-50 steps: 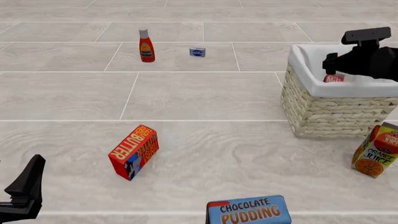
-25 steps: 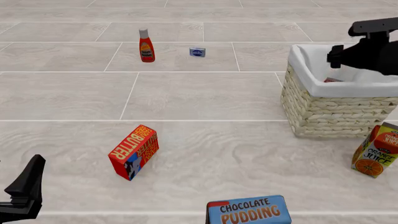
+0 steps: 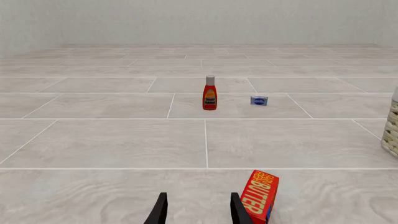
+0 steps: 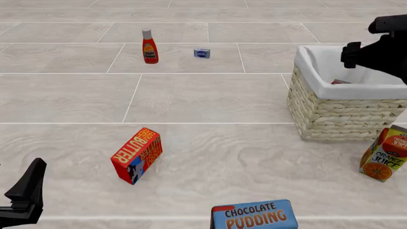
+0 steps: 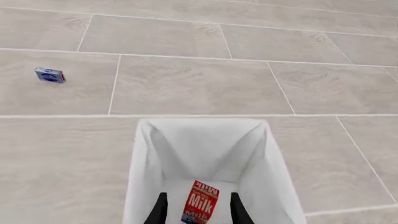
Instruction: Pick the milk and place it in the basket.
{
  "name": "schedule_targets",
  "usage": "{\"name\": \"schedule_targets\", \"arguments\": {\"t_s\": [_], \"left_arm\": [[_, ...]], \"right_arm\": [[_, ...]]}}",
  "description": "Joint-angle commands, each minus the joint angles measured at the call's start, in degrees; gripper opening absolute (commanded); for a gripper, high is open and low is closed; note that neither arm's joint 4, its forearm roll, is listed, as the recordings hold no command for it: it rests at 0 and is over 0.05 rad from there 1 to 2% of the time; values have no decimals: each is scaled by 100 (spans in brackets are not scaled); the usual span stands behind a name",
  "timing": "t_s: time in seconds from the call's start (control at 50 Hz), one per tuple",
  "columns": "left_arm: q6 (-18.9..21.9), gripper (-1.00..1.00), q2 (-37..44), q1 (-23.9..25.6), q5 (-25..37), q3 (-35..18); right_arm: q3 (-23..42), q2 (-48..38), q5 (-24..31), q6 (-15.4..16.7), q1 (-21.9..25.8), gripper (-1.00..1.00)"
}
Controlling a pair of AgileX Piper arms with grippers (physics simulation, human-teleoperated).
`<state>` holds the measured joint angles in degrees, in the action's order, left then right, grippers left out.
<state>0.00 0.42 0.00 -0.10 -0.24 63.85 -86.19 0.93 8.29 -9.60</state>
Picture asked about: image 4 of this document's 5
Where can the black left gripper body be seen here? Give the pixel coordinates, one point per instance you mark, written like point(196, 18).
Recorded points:
point(19, 213)

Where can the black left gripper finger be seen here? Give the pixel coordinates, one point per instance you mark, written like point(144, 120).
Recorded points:
point(29, 183)

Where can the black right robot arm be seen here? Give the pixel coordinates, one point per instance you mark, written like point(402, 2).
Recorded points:
point(386, 57)

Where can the woven basket with white liner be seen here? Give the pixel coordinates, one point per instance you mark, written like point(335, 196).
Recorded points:
point(337, 114)

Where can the red butter box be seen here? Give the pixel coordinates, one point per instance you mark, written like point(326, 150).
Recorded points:
point(136, 157)

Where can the red ketchup bottle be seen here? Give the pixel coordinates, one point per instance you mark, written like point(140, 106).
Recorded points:
point(150, 48)

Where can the blue chocolate pudding box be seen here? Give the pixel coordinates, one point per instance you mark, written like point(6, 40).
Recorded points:
point(254, 215)

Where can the red and white carton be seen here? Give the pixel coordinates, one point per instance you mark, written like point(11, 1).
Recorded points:
point(339, 82)

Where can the orange juice carton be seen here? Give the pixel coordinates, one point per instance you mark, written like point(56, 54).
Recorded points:
point(383, 157)

